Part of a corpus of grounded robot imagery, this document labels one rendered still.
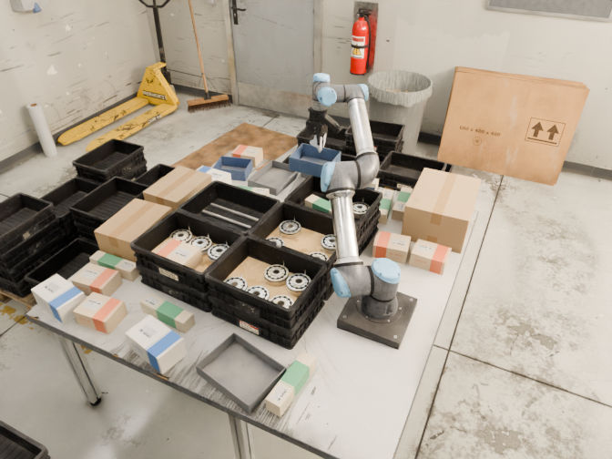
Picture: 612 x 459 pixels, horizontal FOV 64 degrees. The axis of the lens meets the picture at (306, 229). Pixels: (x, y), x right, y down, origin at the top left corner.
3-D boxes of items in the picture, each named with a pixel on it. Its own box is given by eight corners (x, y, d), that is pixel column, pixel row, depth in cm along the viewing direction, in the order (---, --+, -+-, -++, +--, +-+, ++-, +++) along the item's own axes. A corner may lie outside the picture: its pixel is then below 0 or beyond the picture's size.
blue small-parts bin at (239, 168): (252, 168, 300) (251, 158, 296) (245, 181, 289) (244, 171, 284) (221, 165, 304) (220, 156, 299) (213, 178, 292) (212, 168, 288)
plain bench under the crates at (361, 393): (454, 301, 307) (479, 210, 264) (368, 565, 192) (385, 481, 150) (239, 234, 362) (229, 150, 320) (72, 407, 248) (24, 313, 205)
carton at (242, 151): (262, 158, 311) (262, 147, 306) (255, 168, 302) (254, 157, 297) (239, 155, 315) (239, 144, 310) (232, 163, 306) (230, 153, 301)
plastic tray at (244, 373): (197, 373, 181) (195, 365, 178) (235, 340, 194) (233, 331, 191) (249, 413, 168) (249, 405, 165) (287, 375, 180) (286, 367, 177)
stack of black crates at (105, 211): (130, 230, 342) (115, 175, 315) (164, 241, 332) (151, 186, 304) (87, 264, 314) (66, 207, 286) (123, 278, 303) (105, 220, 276)
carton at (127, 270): (92, 267, 228) (88, 258, 225) (101, 260, 233) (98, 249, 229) (133, 281, 220) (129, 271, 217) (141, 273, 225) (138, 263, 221)
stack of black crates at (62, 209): (88, 216, 356) (75, 176, 335) (119, 227, 345) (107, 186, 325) (43, 247, 327) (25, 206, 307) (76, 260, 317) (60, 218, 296)
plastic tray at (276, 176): (276, 196, 276) (276, 188, 273) (247, 187, 284) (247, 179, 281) (300, 175, 295) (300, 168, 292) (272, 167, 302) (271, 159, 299)
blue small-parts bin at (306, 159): (341, 164, 232) (341, 151, 228) (328, 179, 221) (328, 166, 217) (302, 155, 239) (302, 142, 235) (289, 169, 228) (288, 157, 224)
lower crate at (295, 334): (326, 304, 209) (327, 284, 202) (291, 353, 188) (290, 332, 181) (249, 273, 225) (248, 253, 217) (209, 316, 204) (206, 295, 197)
